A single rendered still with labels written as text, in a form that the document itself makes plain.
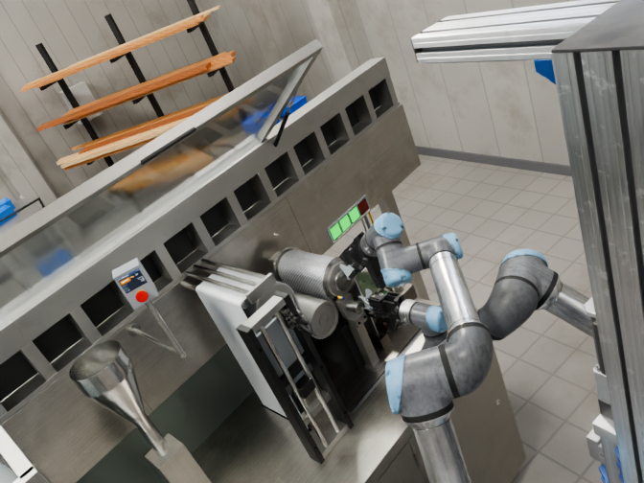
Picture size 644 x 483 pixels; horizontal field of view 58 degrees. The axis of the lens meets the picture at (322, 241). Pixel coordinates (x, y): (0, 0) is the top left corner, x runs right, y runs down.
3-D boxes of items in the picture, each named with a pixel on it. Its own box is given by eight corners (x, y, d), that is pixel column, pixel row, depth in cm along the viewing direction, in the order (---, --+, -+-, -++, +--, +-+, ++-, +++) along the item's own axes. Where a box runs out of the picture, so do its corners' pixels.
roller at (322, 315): (320, 345, 185) (306, 317, 179) (270, 327, 203) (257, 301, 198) (343, 321, 191) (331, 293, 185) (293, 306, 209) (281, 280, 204)
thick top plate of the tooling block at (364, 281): (392, 325, 203) (387, 311, 201) (315, 302, 232) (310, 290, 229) (417, 296, 212) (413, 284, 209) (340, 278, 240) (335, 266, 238)
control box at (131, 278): (134, 312, 141) (113, 281, 137) (131, 301, 147) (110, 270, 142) (160, 298, 143) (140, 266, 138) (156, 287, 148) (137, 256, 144)
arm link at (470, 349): (506, 360, 115) (451, 218, 154) (451, 375, 117) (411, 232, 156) (515, 394, 121) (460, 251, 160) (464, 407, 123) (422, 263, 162)
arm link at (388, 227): (383, 239, 153) (375, 210, 156) (368, 255, 162) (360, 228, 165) (409, 237, 156) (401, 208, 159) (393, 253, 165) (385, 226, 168)
